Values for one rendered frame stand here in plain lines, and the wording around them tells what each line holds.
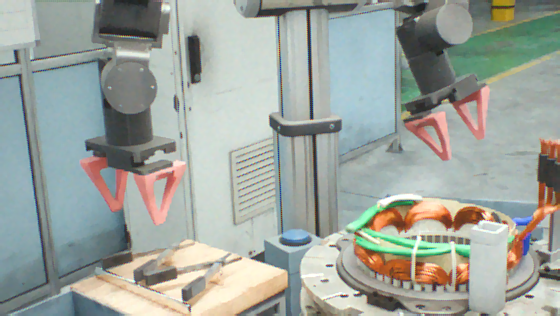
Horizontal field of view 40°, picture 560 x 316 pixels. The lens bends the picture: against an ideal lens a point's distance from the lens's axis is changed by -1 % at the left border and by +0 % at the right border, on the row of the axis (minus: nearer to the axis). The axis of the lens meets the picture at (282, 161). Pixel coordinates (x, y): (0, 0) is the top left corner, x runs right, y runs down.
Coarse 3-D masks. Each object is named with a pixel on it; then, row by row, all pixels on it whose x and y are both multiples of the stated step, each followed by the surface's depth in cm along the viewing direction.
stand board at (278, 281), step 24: (192, 264) 101; (240, 264) 100; (264, 264) 100; (72, 288) 96; (96, 288) 95; (120, 288) 95; (168, 288) 94; (216, 288) 94; (240, 288) 93; (264, 288) 95; (144, 312) 88; (168, 312) 88; (192, 312) 88; (216, 312) 89; (240, 312) 92
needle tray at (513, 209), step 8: (456, 200) 122; (464, 200) 122; (472, 200) 122; (480, 200) 121; (488, 200) 121; (496, 200) 121; (496, 208) 121; (504, 208) 120; (512, 208) 120; (520, 208) 120; (528, 208) 119; (536, 208) 119; (512, 216) 120; (520, 216) 120; (528, 216) 120; (536, 232) 109
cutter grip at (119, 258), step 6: (120, 252) 98; (126, 252) 98; (102, 258) 97; (108, 258) 97; (114, 258) 97; (120, 258) 98; (126, 258) 98; (102, 264) 97; (108, 264) 97; (114, 264) 98; (120, 264) 98
